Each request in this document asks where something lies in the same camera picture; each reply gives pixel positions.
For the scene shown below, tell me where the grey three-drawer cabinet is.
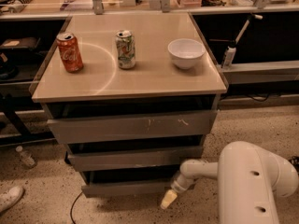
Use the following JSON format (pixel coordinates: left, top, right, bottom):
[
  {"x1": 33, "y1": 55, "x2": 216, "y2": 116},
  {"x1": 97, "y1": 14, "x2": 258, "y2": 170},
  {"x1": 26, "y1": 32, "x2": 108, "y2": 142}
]
[{"x1": 30, "y1": 13, "x2": 227, "y2": 186}]

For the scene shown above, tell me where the grey middle drawer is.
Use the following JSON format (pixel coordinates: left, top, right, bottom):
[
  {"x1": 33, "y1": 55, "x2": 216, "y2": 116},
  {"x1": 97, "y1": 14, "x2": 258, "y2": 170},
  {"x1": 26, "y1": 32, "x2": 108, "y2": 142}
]
[{"x1": 68, "y1": 146, "x2": 203, "y2": 172}]

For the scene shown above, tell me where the grey drawer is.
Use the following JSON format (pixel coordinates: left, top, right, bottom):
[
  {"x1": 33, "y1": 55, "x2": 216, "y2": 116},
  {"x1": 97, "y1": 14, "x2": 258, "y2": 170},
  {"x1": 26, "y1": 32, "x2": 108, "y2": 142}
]
[
  {"x1": 48, "y1": 110, "x2": 217, "y2": 144},
  {"x1": 68, "y1": 146, "x2": 203, "y2": 172},
  {"x1": 81, "y1": 176, "x2": 174, "y2": 198}
]

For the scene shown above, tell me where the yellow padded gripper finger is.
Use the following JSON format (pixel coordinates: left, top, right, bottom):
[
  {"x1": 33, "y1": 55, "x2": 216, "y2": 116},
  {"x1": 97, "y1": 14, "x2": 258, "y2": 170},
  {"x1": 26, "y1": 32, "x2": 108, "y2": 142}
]
[{"x1": 160, "y1": 189, "x2": 178, "y2": 209}]

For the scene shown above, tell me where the black floor cable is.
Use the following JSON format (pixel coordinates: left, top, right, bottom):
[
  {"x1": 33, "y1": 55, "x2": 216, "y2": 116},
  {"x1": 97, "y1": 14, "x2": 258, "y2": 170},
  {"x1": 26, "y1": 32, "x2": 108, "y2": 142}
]
[{"x1": 69, "y1": 191, "x2": 84, "y2": 224}]

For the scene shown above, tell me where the white bowl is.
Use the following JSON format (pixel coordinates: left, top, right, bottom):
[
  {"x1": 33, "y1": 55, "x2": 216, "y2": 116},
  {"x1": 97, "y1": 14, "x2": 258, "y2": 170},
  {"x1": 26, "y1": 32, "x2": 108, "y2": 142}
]
[{"x1": 167, "y1": 38, "x2": 206, "y2": 70}]

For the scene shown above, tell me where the white shoe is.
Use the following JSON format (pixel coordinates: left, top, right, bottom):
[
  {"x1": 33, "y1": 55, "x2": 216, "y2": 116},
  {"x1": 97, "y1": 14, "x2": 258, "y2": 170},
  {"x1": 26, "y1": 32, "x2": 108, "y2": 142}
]
[{"x1": 0, "y1": 186, "x2": 24, "y2": 213}]

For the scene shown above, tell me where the grey top drawer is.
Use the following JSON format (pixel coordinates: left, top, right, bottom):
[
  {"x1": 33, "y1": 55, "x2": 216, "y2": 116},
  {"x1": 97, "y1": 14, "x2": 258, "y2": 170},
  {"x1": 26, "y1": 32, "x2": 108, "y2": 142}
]
[{"x1": 48, "y1": 110, "x2": 217, "y2": 144}]

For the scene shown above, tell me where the white caulk tube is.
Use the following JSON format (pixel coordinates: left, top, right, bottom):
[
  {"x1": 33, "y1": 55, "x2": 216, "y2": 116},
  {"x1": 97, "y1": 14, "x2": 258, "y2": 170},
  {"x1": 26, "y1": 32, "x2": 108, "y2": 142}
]
[{"x1": 221, "y1": 47, "x2": 236, "y2": 68}]

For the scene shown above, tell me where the clear plastic water bottle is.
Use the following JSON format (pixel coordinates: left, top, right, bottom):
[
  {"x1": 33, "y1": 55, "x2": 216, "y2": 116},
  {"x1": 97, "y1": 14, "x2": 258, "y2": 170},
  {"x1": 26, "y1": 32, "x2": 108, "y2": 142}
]
[{"x1": 15, "y1": 146, "x2": 36, "y2": 168}]

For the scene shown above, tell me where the green white soda can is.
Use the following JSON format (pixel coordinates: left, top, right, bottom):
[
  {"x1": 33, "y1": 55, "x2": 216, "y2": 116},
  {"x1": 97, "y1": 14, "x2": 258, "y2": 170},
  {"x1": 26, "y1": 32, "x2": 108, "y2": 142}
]
[{"x1": 115, "y1": 30, "x2": 135, "y2": 69}]

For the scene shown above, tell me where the grey bottom drawer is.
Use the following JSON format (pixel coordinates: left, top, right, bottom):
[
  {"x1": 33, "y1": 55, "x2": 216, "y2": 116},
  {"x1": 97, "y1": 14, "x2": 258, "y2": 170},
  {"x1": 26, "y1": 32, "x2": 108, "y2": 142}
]
[{"x1": 81, "y1": 176, "x2": 174, "y2": 198}]

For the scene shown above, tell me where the red cola can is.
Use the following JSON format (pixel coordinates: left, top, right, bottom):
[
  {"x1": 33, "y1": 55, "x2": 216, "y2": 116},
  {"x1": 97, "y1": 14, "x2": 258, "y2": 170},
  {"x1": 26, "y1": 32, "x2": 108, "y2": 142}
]
[{"x1": 56, "y1": 32, "x2": 83, "y2": 73}]

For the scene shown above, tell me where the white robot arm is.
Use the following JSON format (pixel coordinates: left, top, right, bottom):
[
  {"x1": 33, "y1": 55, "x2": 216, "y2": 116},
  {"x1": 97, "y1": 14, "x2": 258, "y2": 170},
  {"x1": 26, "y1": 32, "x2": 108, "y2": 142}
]
[{"x1": 161, "y1": 141, "x2": 298, "y2": 224}]

